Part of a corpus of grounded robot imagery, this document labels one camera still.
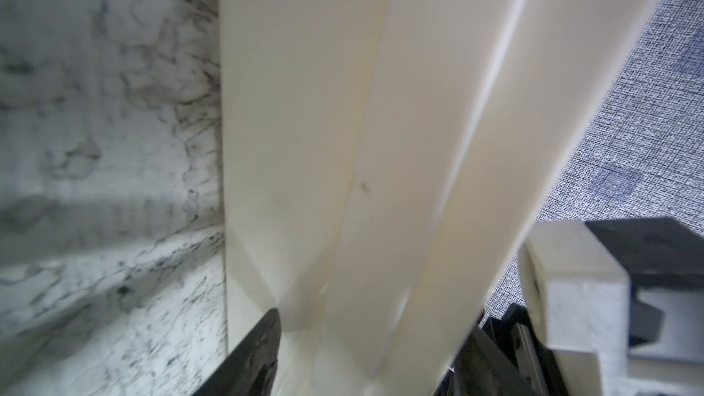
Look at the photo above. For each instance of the white wrap dispenser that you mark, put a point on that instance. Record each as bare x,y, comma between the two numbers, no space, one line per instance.
383,161

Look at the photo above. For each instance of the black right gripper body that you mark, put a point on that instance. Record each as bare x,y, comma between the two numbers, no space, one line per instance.
515,337

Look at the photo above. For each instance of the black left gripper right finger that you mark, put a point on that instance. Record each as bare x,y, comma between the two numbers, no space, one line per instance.
482,369

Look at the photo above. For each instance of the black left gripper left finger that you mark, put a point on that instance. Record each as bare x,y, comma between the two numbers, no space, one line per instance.
250,369

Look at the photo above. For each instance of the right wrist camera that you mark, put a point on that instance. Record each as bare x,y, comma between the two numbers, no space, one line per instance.
619,304

